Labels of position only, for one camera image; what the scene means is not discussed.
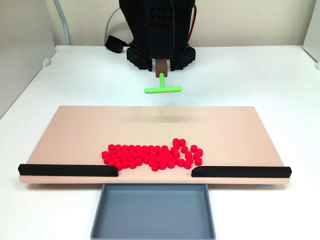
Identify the green T-shaped pusher tool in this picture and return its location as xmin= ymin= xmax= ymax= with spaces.
xmin=143 ymin=58 xmax=183 ymax=95

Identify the beige flat board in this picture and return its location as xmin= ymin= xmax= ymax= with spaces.
xmin=19 ymin=105 xmax=292 ymax=186

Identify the white side panel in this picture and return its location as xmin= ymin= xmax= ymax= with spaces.
xmin=0 ymin=0 xmax=56 ymax=118
xmin=302 ymin=0 xmax=320 ymax=63

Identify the black foam barrier strip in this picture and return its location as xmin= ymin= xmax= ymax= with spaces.
xmin=17 ymin=163 xmax=119 ymax=178
xmin=191 ymin=166 xmax=292 ymax=179

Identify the grey shallow tray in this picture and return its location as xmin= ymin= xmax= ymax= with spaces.
xmin=90 ymin=183 xmax=217 ymax=240

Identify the red white black servo cable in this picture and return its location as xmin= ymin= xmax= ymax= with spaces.
xmin=187 ymin=4 xmax=198 ymax=41

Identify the black clamp handle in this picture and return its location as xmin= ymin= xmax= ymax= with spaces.
xmin=104 ymin=35 xmax=131 ymax=54

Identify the white usb cable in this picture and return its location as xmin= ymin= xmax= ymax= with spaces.
xmin=103 ymin=6 xmax=122 ymax=47

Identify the grey cable conduit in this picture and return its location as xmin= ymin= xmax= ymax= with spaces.
xmin=53 ymin=0 xmax=72 ymax=46

